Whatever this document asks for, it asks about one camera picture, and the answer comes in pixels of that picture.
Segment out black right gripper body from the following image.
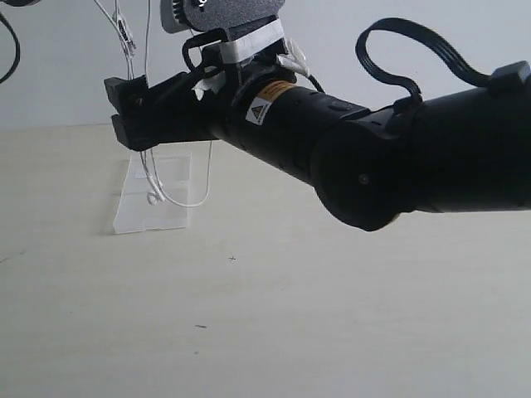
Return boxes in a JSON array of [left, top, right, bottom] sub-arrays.
[[140, 41, 299, 145]]

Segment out white wired earphones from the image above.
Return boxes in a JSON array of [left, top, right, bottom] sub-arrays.
[[94, 0, 214, 207]]

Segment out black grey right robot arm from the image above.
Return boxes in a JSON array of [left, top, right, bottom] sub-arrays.
[[104, 42, 530, 231]]

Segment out clear plastic storage box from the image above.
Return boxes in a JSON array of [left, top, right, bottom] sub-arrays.
[[113, 152, 191, 235]]

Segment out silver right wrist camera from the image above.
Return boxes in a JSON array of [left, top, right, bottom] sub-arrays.
[[160, 1, 285, 64]]

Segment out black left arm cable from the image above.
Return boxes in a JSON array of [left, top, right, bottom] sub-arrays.
[[0, 0, 22, 85]]

